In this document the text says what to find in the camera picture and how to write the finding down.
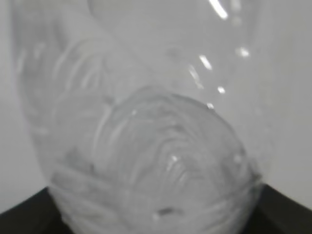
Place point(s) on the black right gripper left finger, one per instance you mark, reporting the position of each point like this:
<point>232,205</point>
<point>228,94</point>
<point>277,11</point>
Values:
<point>36,215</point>

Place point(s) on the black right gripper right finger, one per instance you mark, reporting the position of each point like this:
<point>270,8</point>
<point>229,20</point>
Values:
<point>275,213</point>

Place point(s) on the clear water bottle red label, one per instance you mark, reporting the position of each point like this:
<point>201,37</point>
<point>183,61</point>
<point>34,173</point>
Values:
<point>145,115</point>

